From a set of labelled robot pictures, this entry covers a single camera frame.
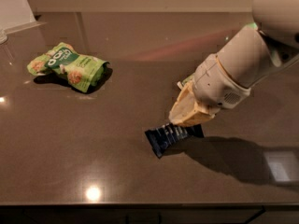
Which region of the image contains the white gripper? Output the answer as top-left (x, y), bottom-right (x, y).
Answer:
top-left (169, 54), bottom-right (251, 127)

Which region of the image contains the green white snack bag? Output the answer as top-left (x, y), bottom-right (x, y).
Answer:
top-left (177, 74), bottom-right (194, 90)

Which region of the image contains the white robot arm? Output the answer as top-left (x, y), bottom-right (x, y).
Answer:
top-left (169, 0), bottom-right (299, 127)

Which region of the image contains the green rice chip bag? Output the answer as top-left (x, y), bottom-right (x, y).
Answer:
top-left (27, 42), bottom-right (108, 93)

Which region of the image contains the blue rxbar blueberry wrapper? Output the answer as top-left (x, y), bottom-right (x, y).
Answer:
top-left (145, 123), bottom-right (204, 158)

